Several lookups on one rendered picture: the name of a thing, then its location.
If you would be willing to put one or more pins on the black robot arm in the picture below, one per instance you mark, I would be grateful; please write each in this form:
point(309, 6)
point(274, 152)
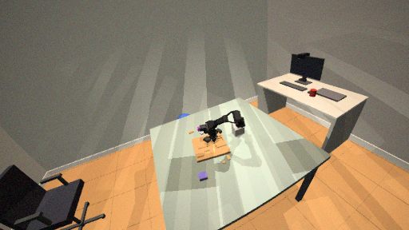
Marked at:
point(211, 125)

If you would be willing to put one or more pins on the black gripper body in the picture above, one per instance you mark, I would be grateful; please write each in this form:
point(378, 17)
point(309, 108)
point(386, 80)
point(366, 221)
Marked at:
point(212, 135)

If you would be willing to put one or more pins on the purple rectangular block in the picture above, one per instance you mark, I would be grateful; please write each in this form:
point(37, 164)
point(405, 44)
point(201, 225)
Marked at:
point(202, 176)

